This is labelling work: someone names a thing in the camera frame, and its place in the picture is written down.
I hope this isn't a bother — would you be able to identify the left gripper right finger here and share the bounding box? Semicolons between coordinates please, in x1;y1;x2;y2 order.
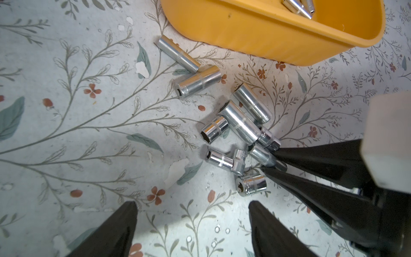
248;201;316;257

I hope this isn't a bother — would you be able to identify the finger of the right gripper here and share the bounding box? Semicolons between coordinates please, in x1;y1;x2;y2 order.
274;139;372;189
261;167;380;246

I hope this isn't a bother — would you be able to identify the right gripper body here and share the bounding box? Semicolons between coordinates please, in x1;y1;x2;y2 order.
350;187;411;257

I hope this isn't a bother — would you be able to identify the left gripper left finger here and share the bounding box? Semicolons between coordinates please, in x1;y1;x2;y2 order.
68;201;138;257

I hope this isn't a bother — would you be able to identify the yellow plastic storage box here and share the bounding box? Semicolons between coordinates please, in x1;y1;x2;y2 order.
161;1;385;66

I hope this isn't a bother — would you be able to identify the long thick silver socket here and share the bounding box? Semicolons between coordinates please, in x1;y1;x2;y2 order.
218;100;262;145
233;83;272;124

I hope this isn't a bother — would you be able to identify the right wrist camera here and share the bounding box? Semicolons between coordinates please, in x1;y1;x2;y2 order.
360;91;411;194

